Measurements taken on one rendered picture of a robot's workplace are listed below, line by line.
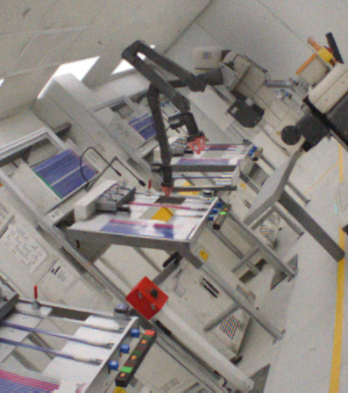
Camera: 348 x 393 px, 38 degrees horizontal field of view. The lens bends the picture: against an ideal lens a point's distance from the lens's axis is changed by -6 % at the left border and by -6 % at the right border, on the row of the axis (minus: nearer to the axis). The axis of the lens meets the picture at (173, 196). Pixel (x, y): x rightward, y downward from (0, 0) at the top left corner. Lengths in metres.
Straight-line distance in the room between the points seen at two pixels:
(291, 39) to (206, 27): 1.73
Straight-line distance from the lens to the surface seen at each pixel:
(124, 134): 4.41
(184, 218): 3.08
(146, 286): 2.51
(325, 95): 2.53
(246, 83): 2.74
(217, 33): 10.76
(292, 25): 10.54
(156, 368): 3.27
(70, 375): 1.86
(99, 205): 3.23
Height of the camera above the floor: 0.98
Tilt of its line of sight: 1 degrees down
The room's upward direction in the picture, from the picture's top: 46 degrees counter-clockwise
